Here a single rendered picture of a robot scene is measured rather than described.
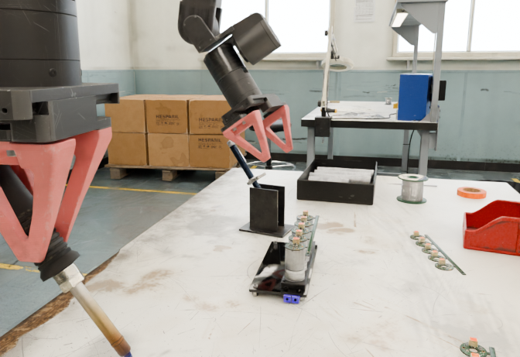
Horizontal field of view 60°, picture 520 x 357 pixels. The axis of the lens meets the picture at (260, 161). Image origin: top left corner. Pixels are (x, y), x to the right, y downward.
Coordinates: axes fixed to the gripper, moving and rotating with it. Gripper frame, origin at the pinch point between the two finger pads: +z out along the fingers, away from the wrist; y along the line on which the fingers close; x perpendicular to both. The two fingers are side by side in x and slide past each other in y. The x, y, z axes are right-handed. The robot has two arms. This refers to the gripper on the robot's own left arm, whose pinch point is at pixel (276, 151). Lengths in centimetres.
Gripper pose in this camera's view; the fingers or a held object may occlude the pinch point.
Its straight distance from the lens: 75.7
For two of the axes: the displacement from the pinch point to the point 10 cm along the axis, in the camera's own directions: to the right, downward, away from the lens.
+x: -7.4, 4.8, 4.6
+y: 4.3, -1.8, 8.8
